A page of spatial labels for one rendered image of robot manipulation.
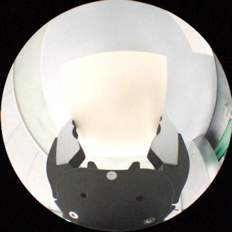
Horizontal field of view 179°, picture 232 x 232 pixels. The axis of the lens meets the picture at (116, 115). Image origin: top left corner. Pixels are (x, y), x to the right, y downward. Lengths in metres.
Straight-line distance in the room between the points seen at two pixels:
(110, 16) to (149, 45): 0.11
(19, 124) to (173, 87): 3.26
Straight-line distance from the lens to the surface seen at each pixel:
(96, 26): 0.20
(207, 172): 0.42
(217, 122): 0.50
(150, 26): 0.21
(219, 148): 0.56
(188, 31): 0.28
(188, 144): 0.47
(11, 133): 3.10
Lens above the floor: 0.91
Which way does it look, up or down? 60 degrees down
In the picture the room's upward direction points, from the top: 178 degrees counter-clockwise
